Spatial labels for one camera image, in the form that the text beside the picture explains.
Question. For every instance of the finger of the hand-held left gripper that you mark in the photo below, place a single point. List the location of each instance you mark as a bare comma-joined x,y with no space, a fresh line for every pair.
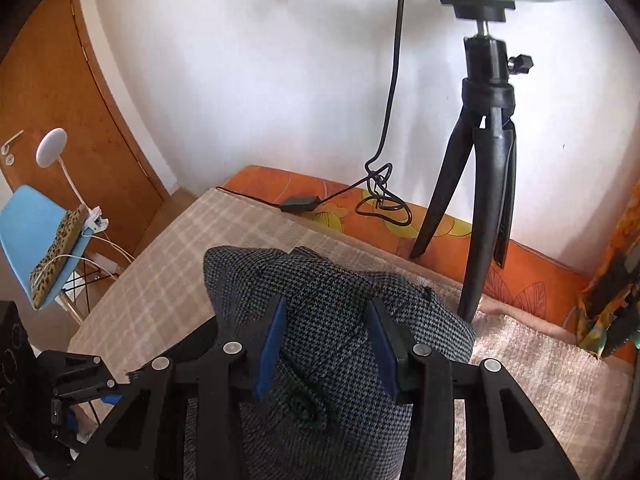
80,369

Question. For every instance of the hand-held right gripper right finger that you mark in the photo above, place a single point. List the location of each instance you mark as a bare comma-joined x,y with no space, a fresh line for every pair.
383,357

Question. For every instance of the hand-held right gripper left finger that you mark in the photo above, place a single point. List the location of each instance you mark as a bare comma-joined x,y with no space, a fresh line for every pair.
270,355

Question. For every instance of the grey houndstooth pants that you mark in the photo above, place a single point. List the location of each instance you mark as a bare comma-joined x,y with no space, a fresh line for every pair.
325,300

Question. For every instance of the leopard print pouch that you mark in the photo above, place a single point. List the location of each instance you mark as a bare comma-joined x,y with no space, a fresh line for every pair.
55,255

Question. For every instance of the beige checked blanket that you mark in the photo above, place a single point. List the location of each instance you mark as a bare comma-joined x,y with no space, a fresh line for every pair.
170,255

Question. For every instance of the blue chair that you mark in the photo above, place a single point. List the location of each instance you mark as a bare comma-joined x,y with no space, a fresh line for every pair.
22,225

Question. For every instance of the orange floral mattress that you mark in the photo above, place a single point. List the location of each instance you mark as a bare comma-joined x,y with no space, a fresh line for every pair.
542,275

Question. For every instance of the white clip-on lamp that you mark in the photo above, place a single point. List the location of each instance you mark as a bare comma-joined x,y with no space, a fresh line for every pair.
51,146

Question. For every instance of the colourful patterned cloth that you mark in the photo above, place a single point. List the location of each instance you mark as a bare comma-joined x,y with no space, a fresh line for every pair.
607,280

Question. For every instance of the wooden door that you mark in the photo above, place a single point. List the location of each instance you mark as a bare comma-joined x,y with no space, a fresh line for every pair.
60,85

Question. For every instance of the black tripod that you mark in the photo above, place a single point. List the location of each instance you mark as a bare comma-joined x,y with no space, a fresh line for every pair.
487,62

